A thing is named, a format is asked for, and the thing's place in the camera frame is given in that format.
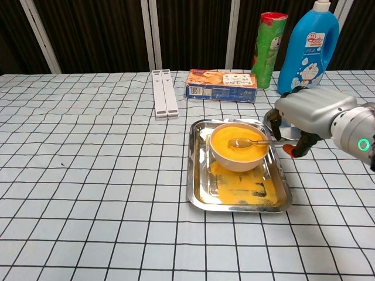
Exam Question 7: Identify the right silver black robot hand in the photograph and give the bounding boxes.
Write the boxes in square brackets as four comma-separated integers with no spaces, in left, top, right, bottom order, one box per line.
[269,86,358,159]

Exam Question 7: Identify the small metal spoon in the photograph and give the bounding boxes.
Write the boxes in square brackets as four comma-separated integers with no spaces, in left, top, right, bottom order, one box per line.
[228,137,296,149]

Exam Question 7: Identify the round steel plate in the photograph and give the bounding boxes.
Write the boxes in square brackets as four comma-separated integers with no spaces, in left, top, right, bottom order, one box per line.
[263,112,302,141]

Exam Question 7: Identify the bowl of yellow powder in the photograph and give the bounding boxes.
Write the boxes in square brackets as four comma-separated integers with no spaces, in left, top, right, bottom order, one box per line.
[209,122,270,173]

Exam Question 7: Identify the blue detergent pump bottle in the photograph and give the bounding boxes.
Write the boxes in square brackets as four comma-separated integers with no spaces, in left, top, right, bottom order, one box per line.
[277,0,340,96]

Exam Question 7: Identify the green chips can red lid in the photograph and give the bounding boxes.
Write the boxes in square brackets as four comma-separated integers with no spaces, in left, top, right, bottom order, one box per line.
[251,12,288,90]

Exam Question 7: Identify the orange blue food box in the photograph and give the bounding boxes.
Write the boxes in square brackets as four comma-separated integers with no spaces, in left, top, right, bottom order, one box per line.
[184,68,258,103]

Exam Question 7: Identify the rectangular steel tray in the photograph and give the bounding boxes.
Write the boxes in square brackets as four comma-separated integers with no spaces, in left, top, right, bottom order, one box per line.
[186,118,294,214]

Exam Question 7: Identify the white folded flat stand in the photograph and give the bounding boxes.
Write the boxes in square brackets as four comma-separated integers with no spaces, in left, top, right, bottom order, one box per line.
[151,68,179,119]

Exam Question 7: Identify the blue checked tablecloth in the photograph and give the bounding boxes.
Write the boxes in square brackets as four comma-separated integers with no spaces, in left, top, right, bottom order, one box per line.
[0,70,375,281]

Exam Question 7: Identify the dark folding screen white frame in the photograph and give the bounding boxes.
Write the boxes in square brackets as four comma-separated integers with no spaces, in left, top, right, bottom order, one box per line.
[0,0,375,76]

